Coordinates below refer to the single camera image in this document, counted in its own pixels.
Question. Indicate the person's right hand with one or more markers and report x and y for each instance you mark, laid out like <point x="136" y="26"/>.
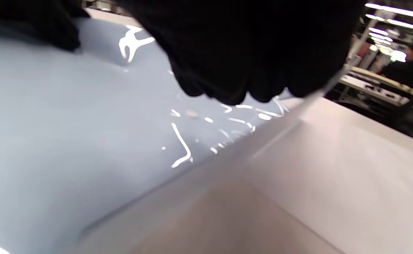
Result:
<point x="245" y="46"/>

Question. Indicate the person's left hand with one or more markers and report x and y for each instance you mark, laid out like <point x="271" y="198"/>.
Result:
<point x="34" y="21"/>

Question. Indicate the blue plastic snap folder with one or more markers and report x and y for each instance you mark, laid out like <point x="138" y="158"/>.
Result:
<point x="69" y="141"/>

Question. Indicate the long work table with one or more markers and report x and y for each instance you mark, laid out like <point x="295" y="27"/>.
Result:
<point x="375" y="86"/>

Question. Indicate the row of ceiling light strips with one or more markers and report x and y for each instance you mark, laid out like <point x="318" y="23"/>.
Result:
<point x="400" y="12"/>

